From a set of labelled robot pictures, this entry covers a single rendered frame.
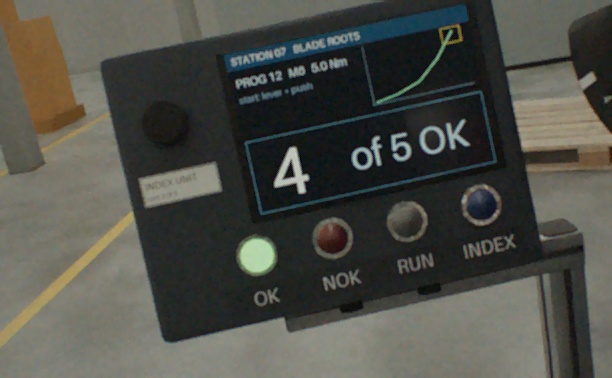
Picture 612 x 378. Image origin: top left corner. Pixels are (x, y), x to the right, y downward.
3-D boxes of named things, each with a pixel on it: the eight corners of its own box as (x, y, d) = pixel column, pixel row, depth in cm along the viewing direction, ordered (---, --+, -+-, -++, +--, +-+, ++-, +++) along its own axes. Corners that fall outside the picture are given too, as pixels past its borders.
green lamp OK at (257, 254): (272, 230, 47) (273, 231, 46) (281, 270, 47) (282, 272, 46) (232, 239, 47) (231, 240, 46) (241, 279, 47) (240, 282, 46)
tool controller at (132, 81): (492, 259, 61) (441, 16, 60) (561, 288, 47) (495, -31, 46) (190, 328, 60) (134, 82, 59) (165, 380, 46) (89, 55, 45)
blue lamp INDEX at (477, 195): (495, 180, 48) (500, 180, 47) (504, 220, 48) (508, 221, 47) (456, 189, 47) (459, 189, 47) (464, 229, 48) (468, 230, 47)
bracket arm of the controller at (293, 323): (569, 251, 59) (565, 217, 58) (586, 265, 56) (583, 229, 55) (284, 316, 58) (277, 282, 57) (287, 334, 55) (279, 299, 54)
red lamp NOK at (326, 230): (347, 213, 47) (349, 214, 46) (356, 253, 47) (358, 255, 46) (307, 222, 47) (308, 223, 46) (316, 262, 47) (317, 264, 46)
